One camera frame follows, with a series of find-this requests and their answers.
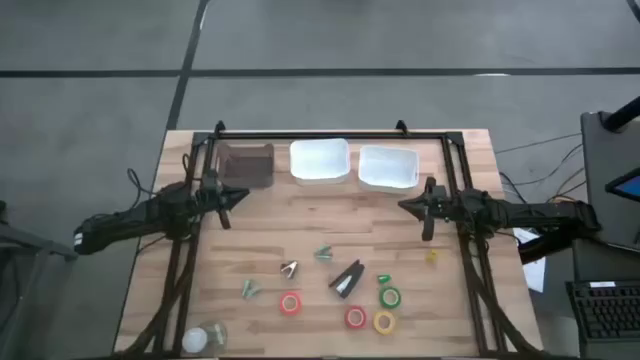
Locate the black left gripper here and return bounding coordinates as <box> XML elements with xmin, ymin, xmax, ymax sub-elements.
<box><xmin>198</xmin><ymin>168</ymin><xmax>251</xmax><ymax>231</ymax></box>

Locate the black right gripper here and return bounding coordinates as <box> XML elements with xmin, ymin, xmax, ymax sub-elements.
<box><xmin>397</xmin><ymin>176</ymin><xmax>454</xmax><ymax>242</ymax></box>

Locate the pale green staple remover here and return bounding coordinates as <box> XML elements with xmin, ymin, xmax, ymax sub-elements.
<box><xmin>241</xmin><ymin>278</ymin><xmax>263</xmax><ymax>300</ymax></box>

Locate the green tape roll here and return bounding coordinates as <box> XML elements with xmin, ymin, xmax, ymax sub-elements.
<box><xmin>378</xmin><ymin>285</ymin><xmax>402</xmax><ymax>310</ymax></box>

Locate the orange tape roll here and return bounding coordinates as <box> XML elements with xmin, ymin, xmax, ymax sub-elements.
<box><xmin>278</xmin><ymin>291</ymin><xmax>303</xmax><ymax>317</ymax></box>

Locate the yellow tape roll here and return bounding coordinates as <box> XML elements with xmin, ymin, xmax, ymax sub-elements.
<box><xmin>372</xmin><ymin>310</ymin><xmax>398</xmax><ymax>336</ymax></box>

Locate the red tape roll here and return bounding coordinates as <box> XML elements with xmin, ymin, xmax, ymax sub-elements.
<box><xmin>343</xmin><ymin>305</ymin><xmax>368</xmax><ymax>330</ymax></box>

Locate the dark translucent plastic bin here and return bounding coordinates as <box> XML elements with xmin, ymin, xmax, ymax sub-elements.
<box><xmin>215</xmin><ymin>142</ymin><xmax>276</xmax><ymax>190</ymax></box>

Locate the white plastic bin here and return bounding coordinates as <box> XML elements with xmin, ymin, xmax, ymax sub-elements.
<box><xmin>357</xmin><ymin>144</ymin><xmax>420</xmax><ymax>195</ymax></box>
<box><xmin>288</xmin><ymin>137</ymin><xmax>352</xmax><ymax>187</ymax></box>

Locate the white paper sheet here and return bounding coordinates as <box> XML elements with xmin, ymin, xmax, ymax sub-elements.
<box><xmin>512</xmin><ymin>227</ymin><xmax>546</xmax><ymax>294</ymax></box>

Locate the white light bulb on base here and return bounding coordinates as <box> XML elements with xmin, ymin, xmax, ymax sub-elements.
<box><xmin>180</xmin><ymin>321</ymin><xmax>229</xmax><ymax>357</ymax></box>

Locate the grey desk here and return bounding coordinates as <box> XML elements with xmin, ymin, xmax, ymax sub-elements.
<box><xmin>579</xmin><ymin>110</ymin><xmax>640</xmax><ymax>251</ymax></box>

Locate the grey cart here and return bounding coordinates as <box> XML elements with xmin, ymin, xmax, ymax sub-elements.
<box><xmin>0</xmin><ymin>199</ymin><xmax>79</xmax><ymax>360</ymax></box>

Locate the black tablet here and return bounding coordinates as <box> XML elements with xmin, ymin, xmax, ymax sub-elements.
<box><xmin>604</xmin><ymin>167</ymin><xmax>640</xmax><ymax>204</ymax></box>

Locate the black keyboard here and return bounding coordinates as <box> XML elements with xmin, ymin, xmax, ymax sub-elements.
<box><xmin>564</xmin><ymin>279</ymin><xmax>640</xmax><ymax>342</ymax></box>

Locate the black pole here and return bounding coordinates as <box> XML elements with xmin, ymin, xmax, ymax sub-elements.
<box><xmin>602</xmin><ymin>94</ymin><xmax>640</xmax><ymax>134</ymax></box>

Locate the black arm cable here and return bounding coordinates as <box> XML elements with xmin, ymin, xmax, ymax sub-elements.
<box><xmin>126</xmin><ymin>167</ymin><xmax>157</xmax><ymax>201</ymax></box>

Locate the black metal frame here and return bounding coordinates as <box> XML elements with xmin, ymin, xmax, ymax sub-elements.
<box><xmin>130</xmin><ymin>119</ymin><xmax>556</xmax><ymax>360</ymax></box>

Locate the black floor cable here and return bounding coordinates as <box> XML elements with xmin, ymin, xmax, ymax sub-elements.
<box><xmin>499</xmin><ymin>144</ymin><xmax>586</xmax><ymax>190</ymax></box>
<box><xmin>494</xmin><ymin>132</ymin><xmax>584</xmax><ymax>155</ymax></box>

